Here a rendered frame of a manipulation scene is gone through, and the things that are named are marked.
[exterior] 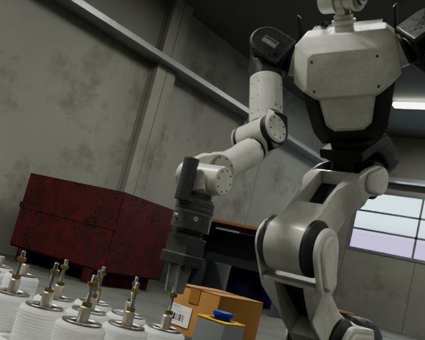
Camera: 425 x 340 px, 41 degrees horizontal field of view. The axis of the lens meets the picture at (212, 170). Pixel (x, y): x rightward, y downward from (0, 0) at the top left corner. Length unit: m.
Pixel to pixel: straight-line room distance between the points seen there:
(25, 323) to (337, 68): 0.95
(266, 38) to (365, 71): 0.28
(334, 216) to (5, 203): 4.26
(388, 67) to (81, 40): 4.62
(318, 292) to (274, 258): 0.13
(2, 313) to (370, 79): 1.02
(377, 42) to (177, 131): 5.45
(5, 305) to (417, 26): 1.17
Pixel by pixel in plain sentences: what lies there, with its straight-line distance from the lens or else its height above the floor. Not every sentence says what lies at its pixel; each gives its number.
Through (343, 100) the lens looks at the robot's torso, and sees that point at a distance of 1.55.
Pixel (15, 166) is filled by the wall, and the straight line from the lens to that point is 5.47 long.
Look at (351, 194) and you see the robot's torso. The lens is 1.56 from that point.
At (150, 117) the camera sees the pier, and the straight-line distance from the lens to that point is 6.32.
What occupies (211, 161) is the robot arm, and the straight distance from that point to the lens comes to 1.35.
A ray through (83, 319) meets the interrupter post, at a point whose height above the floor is 0.26.
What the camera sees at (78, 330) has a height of 0.24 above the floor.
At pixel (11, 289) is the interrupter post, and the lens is 1.29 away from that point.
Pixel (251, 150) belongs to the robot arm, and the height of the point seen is 0.70.
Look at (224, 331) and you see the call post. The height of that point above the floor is 0.30.
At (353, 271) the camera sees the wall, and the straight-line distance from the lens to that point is 9.95.
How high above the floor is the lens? 0.43
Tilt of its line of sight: 8 degrees up
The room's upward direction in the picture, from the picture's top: 14 degrees clockwise
